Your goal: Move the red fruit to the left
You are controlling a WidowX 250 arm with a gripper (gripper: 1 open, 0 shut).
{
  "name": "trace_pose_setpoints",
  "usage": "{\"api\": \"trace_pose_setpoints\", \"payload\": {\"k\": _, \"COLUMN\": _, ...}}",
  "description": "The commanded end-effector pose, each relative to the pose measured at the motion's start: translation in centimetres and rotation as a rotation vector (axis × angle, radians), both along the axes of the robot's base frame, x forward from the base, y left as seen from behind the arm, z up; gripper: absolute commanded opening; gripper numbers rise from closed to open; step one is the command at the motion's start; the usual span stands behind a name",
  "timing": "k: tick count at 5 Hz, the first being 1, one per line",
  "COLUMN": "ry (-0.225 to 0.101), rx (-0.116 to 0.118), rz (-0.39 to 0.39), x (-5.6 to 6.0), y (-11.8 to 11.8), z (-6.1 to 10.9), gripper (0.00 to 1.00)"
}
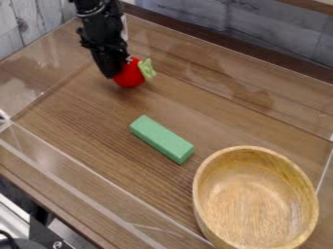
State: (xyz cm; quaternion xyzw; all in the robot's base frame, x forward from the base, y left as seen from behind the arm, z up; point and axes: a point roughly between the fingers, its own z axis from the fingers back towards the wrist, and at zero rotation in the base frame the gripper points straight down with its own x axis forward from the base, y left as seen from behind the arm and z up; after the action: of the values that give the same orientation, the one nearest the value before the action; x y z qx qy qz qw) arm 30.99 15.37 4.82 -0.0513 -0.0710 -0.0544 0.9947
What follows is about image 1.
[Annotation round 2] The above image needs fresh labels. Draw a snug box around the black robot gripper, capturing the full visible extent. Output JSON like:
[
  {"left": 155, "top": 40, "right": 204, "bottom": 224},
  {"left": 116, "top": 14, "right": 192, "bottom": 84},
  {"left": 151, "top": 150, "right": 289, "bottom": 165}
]
[{"left": 76, "top": 12, "right": 128, "bottom": 79}]

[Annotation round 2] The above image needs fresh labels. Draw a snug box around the red plush fruit green stem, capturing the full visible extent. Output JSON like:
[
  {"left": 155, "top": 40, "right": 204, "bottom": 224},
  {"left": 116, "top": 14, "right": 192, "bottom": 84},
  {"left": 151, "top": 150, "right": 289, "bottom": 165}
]
[{"left": 114, "top": 56, "right": 156, "bottom": 88}]

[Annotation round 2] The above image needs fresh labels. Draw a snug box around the round wooden bowl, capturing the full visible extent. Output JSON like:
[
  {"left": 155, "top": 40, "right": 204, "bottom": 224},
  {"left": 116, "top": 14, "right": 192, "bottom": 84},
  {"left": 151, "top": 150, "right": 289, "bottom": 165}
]
[{"left": 192, "top": 146, "right": 318, "bottom": 249}]

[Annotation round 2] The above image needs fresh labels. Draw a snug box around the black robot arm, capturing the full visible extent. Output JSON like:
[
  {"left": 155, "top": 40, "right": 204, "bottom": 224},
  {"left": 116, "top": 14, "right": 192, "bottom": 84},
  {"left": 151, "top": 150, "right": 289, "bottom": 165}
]
[{"left": 69, "top": 0, "right": 128, "bottom": 79}]

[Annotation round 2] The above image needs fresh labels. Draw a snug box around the green rectangular block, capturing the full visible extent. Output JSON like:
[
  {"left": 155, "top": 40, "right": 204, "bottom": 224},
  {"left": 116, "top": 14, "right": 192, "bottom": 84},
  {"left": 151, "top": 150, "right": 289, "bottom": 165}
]
[{"left": 128, "top": 115, "right": 195, "bottom": 164}]

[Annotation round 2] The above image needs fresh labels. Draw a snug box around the clear acrylic enclosure box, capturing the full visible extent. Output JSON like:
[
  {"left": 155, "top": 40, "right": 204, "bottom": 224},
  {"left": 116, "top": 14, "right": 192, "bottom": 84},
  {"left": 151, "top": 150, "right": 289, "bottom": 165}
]
[{"left": 0, "top": 18, "right": 333, "bottom": 249}]

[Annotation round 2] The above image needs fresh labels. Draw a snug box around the black clamp and cable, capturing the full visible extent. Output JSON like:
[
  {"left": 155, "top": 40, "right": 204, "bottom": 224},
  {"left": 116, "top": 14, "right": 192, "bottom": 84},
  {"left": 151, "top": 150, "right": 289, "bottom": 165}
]
[{"left": 0, "top": 220, "right": 75, "bottom": 249}]

